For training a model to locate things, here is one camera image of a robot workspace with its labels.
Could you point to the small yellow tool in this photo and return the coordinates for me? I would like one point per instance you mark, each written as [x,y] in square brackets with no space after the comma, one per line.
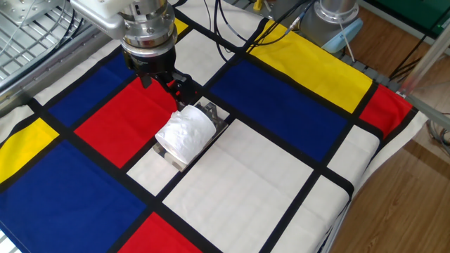
[257,5]

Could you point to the Mondrian pattern colour block tablecloth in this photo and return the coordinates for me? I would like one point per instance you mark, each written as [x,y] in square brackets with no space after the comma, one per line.
[239,189]

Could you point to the aluminium frame post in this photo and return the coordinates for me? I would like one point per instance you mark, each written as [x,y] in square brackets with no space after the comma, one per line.
[425,59]

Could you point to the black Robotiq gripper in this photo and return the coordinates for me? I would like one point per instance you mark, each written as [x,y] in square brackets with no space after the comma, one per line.
[154,65]

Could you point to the white toilet paper roll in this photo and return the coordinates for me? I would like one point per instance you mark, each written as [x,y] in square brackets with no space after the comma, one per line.
[186,135]

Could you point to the green board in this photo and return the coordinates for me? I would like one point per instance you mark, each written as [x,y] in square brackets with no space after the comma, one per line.
[411,12]

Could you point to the aluminium frame rail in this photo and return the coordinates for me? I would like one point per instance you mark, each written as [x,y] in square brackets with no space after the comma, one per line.
[52,66]

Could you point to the metal rectangular tray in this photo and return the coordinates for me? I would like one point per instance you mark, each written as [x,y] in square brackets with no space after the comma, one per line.
[212,112]

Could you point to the perforated metal plate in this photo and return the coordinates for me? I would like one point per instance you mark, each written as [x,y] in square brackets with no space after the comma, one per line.
[21,8]

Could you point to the silver and grey UR5 arm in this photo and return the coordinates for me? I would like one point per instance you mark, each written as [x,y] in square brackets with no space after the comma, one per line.
[151,28]

